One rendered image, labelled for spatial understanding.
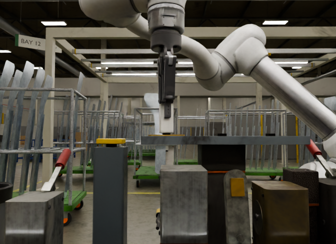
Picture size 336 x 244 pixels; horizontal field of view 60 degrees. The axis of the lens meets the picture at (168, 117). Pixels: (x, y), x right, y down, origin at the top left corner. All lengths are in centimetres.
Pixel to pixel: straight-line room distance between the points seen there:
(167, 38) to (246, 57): 56
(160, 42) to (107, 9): 18
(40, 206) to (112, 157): 21
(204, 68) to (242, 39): 22
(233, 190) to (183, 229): 10
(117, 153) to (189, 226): 26
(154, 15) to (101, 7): 15
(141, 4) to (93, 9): 13
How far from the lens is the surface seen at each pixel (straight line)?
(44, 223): 54
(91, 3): 81
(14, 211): 56
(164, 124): 68
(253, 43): 122
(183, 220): 50
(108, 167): 68
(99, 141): 69
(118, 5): 78
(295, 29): 713
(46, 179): 678
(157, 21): 70
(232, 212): 52
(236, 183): 51
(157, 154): 667
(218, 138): 64
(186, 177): 48
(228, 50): 120
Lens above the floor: 117
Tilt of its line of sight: 3 degrees up
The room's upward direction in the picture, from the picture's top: straight up
